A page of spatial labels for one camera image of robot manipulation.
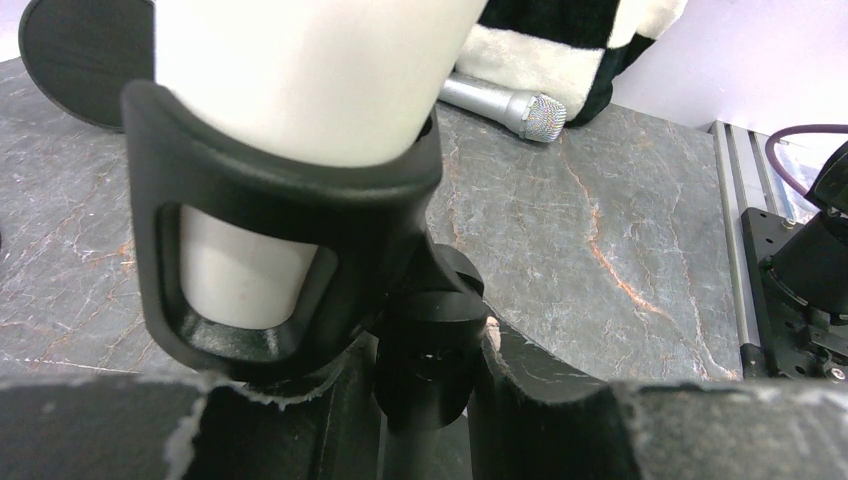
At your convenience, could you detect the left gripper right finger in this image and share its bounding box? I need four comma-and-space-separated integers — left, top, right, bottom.
468, 318, 847, 479

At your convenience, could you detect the black mic stand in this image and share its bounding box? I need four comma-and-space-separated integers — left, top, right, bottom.
18, 0, 155, 132

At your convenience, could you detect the grey tube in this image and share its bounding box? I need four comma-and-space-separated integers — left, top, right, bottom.
438, 72, 567, 143

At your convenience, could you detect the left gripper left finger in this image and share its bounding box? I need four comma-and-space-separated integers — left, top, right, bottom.
1, 336, 380, 479

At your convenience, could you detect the black mic stand ring holder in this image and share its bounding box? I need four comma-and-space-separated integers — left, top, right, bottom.
120, 79, 492, 480

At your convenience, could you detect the white tube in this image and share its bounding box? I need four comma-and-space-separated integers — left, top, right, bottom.
154, 1, 484, 330

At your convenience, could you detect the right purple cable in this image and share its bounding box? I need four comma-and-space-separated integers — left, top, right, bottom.
764, 123, 848, 200

